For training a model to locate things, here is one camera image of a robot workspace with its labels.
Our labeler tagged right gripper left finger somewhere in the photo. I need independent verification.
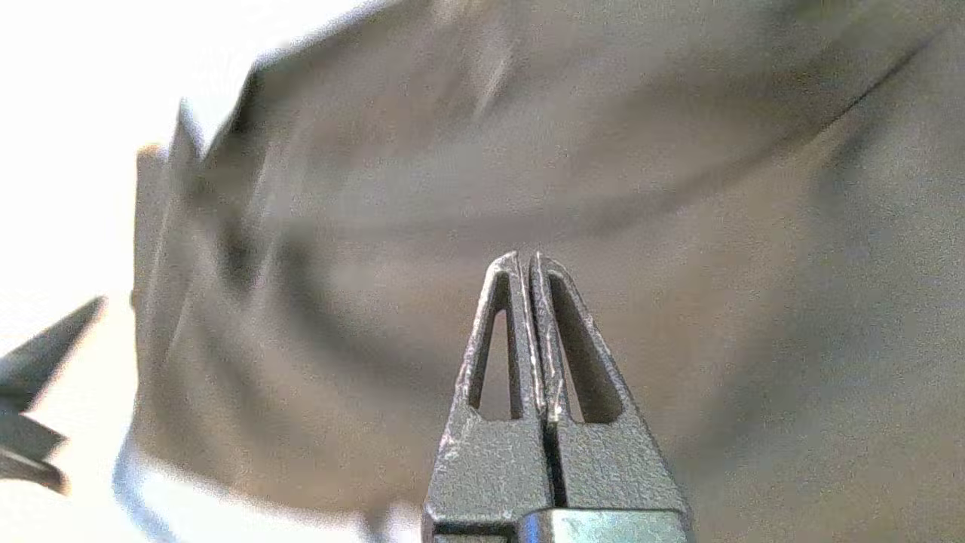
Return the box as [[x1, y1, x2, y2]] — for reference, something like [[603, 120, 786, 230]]
[[422, 251, 555, 543]]

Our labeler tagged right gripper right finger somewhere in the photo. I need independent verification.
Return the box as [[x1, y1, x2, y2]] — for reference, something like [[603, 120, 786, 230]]
[[528, 251, 693, 543]]

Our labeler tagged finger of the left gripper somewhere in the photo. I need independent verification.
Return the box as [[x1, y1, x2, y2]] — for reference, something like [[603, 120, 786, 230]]
[[0, 415, 69, 495], [0, 296, 106, 412]]

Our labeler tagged black hoodie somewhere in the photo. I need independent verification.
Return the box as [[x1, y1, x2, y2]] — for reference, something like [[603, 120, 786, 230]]
[[128, 0, 965, 543]]

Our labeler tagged blue-sheeted bed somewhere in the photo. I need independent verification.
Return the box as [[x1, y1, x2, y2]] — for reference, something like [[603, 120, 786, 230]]
[[112, 434, 423, 543]]

